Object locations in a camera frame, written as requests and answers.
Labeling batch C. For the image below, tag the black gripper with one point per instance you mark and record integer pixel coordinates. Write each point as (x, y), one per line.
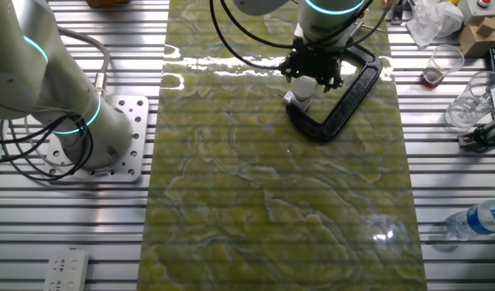
(312, 62)

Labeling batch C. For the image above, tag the clear water bottle blue cap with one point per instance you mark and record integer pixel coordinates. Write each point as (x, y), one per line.
(478, 220)

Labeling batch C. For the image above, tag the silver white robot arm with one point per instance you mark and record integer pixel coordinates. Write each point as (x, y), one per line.
(49, 89)

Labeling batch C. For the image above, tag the small wooden block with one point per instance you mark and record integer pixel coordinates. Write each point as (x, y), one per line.
(488, 26)

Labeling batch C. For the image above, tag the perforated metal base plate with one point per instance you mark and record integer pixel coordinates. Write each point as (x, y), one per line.
(130, 133)

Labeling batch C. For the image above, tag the small cardboard box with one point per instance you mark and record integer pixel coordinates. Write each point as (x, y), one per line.
(476, 42)

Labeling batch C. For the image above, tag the crumpled white tissue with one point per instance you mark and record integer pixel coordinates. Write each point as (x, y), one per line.
(433, 18)

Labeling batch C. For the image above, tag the grey emergency stop box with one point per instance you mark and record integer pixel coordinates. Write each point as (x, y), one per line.
(478, 10)

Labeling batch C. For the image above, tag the clear plastic cup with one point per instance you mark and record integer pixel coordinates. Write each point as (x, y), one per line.
(472, 101)

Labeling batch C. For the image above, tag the plastic cup with brown liquid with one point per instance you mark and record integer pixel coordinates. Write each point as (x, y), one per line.
(441, 66)

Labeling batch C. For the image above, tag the silver camera with black mount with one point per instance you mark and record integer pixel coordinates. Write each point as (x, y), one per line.
(480, 137)

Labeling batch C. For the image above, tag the white light bulb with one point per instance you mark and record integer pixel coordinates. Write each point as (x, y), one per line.
(304, 88)

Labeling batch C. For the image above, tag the white power strip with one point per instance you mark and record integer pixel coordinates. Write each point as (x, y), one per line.
(65, 270)

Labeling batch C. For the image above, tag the black C-clamp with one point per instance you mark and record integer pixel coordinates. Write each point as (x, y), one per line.
(344, 109)

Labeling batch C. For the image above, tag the green marble pattern mat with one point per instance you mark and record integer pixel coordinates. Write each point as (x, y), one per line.
(272, 182)

